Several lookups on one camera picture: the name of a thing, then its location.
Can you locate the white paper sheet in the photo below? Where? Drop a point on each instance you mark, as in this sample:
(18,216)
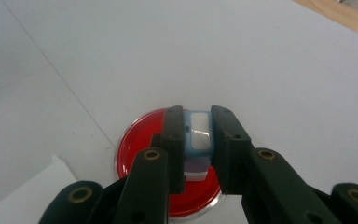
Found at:
(37,193)

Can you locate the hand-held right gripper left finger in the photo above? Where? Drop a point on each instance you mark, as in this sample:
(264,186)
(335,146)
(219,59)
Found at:
(175,155)

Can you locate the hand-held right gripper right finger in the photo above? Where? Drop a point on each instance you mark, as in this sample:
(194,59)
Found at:
(230,155)

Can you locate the large white table cover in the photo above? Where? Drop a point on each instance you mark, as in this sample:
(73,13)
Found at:
(199,56)

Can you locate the round red ink pad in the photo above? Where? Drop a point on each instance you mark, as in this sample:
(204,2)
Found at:
(140,137)

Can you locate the blue and white stamp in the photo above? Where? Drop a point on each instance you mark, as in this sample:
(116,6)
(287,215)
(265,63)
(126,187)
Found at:
(199,133)

